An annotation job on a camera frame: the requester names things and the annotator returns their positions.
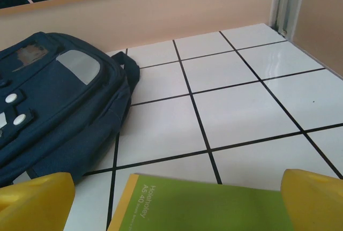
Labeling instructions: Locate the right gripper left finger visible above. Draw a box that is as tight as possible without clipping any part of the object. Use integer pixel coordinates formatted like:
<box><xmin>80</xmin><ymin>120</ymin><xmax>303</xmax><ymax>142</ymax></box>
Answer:
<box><xmin>0</xmin><ymin>172</ymin><xmax>76</xmax><ymax>231</ymax></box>

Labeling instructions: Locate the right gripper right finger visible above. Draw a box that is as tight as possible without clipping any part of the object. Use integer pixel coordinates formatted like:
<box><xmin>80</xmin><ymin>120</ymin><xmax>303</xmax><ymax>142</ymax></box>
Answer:
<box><xmin>280</xmin><ymin>168</ymin><xmax>343</xmax><ymax>231</ymax></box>

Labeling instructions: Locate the navy blue backpack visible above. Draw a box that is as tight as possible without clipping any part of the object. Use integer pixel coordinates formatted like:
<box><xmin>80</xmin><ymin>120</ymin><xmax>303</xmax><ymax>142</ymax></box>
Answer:
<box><xmin>0</xmin><ymin>31</ymin><xmax>140</xmax><ymax>189</ymax></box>

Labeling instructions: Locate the green notebook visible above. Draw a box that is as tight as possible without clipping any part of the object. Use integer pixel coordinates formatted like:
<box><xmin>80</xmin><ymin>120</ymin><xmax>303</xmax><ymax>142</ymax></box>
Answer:
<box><xmin>107</xmin><ymin>173</ymin><xmax>295</xmax><ymax>231</ymax></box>

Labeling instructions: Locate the aluminium corner post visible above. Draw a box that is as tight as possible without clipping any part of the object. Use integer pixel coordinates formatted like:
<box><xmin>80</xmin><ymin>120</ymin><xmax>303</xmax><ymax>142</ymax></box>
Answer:
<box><xmin>270</xmin><ymin>0</ymin><xmax>309</xmax><ymax>38</ymax></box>

